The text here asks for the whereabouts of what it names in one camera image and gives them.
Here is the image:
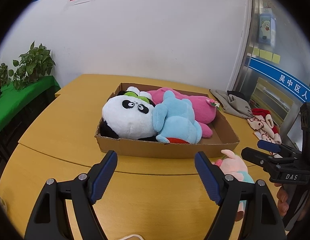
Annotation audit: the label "blue cartoon poster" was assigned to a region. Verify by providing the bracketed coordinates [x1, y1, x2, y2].
[258, 13, 276, 47]

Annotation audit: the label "red white patterned cloth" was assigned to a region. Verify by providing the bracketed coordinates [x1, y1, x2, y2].
[247, 108, 282, 144]

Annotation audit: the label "white cable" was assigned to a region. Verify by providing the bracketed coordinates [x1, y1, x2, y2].
[117, 233, 144, 240]

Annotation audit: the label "brown cardboard box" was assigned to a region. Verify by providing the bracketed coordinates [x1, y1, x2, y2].
[95, 83, 239, 159]

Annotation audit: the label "light blue plush toy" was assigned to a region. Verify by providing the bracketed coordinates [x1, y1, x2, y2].
[152, 90, 202, 144]

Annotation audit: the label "green cloth covered table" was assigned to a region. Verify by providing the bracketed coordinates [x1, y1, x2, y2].
[0, 76, 60, 132]

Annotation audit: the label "potted green plant left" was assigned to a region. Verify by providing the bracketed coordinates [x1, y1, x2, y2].
[0, 63, 11, 87]

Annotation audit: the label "pink plush bear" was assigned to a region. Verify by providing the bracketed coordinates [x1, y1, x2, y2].
[149, 87, 220, 138]

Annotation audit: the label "small pink teal plush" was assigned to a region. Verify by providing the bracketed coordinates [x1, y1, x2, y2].
[211, 149, 256, 222]

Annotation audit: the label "white black panda plush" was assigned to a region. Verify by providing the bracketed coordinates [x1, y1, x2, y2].
[99, 86, 157, 140]

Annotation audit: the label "yellow sticky notes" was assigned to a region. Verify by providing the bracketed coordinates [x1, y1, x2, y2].
[253, 47, 280, 64]

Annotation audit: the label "person's right hand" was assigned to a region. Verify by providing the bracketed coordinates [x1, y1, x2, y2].
[275, 183, 289, 217]

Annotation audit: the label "potted green plant right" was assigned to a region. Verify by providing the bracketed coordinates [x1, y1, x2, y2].
[8, 41, 56, 90]

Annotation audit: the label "potted green plant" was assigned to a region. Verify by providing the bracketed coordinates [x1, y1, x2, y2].
[8, 41, 56, 90]
[0, 63, 11, 87]

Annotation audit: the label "grey cloth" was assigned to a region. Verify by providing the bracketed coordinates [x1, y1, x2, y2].
[210, 89, 253, 119]

